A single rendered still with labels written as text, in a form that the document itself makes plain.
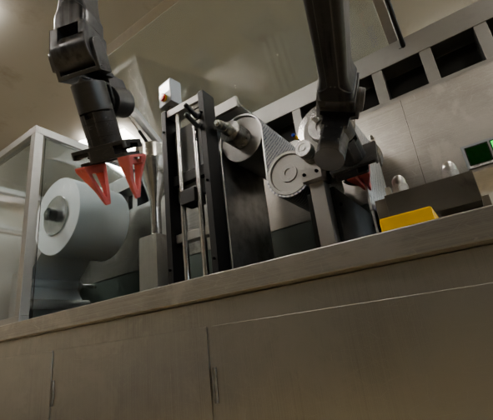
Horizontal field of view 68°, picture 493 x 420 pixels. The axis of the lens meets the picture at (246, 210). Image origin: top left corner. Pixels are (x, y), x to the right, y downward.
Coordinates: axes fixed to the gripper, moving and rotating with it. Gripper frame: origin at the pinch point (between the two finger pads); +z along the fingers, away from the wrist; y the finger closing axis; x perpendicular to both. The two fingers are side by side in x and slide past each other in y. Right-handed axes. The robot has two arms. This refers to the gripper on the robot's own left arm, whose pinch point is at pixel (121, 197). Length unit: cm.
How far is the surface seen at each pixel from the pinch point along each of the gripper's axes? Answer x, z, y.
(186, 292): 0.3, 19.3, -7.1
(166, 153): -39.0, -6.8, 5.8
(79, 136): -338, -62, 228
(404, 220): 7.2, 11.3, -44.1
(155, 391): 2.8, 36.6, 3.1
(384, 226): 6.5, 11.8, -41.6
